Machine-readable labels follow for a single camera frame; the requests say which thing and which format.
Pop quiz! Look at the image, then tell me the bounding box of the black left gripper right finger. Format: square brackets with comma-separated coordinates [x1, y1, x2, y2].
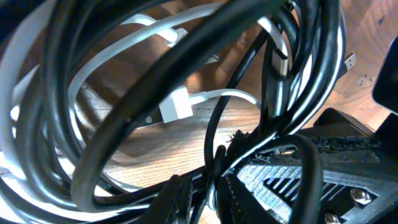
[216, 174, 278, 224]

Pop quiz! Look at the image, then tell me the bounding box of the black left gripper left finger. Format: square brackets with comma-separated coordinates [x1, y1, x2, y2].
[138, 175, 193, 224]

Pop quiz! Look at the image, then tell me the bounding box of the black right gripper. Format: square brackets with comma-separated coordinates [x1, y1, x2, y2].
[238, 41, 397, 223]

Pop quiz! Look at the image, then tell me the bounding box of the white cable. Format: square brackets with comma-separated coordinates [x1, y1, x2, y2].
[0, 2, 346, 218]

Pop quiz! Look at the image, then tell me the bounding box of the black cable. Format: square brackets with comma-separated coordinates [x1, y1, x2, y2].
[0, 0, 348, 224]

